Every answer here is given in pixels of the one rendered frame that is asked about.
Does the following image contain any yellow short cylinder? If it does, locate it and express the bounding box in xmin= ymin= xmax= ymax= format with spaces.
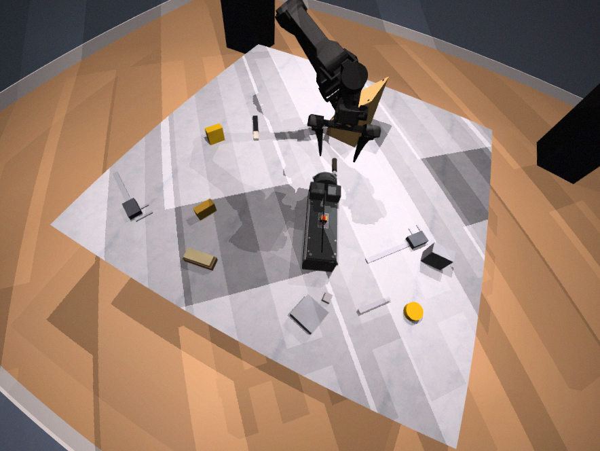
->
xmin=403 ymin=302 xmax=423 ymax=321

